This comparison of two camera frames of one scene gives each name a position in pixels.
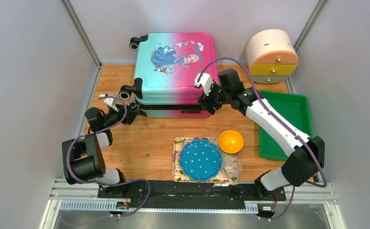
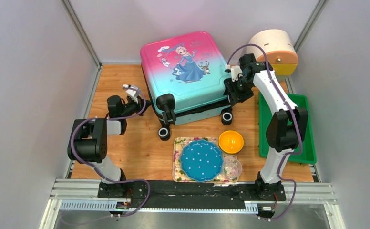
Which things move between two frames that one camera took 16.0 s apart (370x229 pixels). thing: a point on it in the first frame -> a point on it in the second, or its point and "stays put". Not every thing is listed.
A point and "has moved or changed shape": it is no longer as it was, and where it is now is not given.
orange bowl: (231, 142) stays put
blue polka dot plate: (200, 160) stays put
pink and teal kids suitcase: (165, 67) has moved or changed shape
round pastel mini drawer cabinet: (272, 55) stays put
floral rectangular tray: (178, 143) stays put
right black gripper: (205, 100) -> (235, 94)
